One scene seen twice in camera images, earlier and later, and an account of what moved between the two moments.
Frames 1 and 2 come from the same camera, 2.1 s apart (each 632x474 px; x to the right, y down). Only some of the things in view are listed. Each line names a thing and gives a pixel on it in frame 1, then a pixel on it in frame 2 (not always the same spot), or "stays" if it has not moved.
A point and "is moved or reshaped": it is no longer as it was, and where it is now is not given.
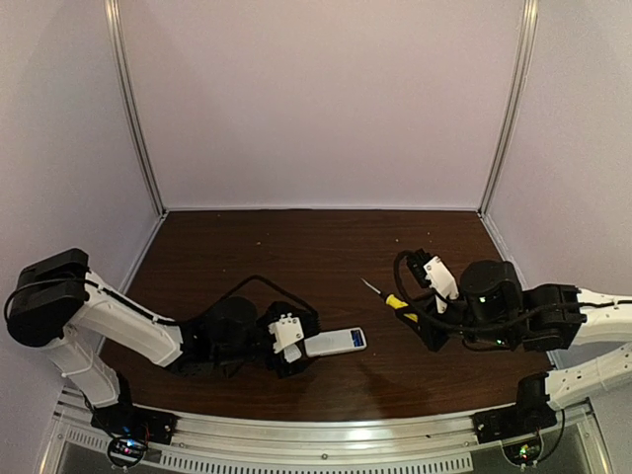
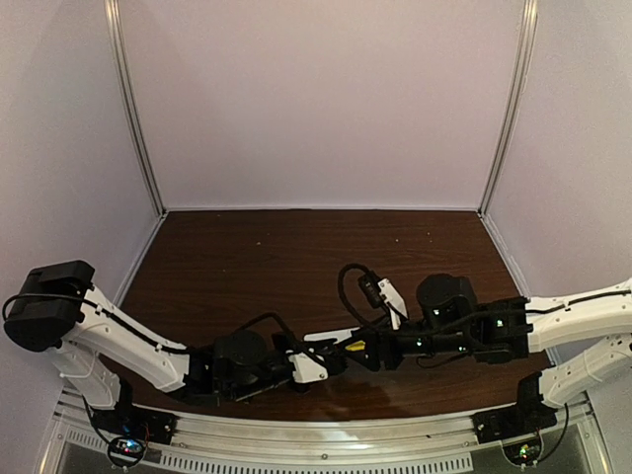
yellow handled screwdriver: [393, 301] is moved or reshaped
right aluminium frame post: [529, 28] stays
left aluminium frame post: [114, 12] stays
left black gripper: [306, 325] -> [336, 363]
